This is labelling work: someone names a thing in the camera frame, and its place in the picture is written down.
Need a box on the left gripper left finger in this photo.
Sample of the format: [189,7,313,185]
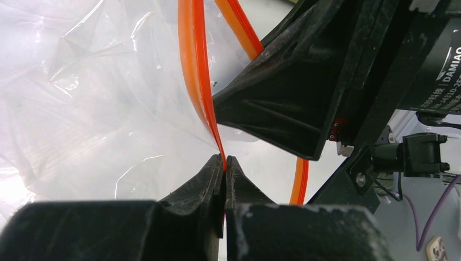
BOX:
[1,155,224,260]

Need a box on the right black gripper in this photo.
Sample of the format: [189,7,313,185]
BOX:
[213,1,460,160]

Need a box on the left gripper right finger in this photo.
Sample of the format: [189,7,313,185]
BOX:
[225,156,392,260]

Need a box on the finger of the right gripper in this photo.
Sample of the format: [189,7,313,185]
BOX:
[261,0,317,45]

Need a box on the clear zip bag orange zipper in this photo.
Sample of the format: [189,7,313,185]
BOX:
[0,0,310,231]

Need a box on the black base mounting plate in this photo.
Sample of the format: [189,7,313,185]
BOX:
[308,146,380,213]

